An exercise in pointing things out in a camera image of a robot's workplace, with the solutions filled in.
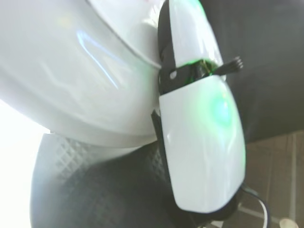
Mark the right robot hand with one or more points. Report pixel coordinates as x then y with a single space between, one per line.
202 142

